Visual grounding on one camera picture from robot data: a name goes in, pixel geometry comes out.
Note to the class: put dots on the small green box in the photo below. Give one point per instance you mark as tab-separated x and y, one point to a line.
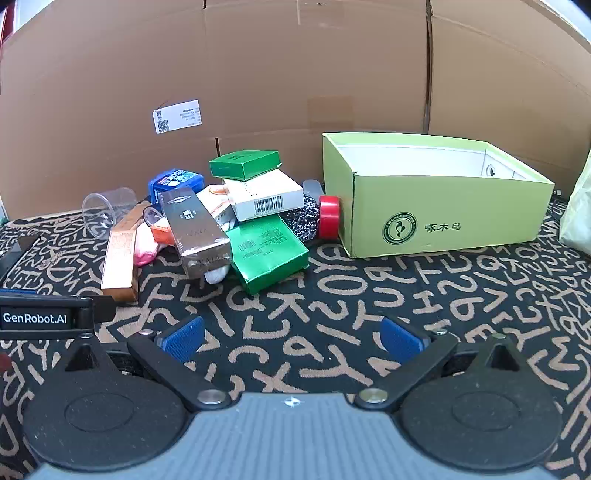
244	164

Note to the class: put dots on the large green box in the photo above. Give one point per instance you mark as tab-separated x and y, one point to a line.
268	251

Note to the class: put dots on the clear plastic item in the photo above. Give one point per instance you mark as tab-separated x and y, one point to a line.
314	188

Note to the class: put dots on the black flat object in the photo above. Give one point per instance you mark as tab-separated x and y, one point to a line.
18	251

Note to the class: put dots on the small orange white packet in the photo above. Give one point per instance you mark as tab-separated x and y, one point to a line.
162	234

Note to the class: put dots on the brown cardboard panel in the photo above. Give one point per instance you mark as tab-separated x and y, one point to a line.
231	69
498	69

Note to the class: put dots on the orange white box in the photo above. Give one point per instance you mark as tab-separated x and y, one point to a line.
214	205

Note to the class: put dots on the white paper label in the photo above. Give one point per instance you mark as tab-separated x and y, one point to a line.
178	115

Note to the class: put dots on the copper long box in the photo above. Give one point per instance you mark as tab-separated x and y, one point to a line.
121	263

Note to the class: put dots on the black letter-printed mat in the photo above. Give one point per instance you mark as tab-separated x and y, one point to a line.
323	304

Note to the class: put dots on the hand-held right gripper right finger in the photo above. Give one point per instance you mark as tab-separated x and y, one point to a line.
401	339

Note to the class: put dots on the white box with barcode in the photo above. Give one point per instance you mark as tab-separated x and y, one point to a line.
265	194

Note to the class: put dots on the clear plastic cup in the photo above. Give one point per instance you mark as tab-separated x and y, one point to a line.
104	210

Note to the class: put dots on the light green cardboard box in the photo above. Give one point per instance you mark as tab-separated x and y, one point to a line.
443	217

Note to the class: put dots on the pale green bag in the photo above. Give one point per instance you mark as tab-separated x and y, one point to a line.
577	217

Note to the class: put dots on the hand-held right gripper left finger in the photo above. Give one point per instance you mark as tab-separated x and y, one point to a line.
182	339

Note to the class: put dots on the silver brown long box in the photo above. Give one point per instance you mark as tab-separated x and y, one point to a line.
196	230

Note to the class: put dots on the blue pack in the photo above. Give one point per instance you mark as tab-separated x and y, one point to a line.
173	182

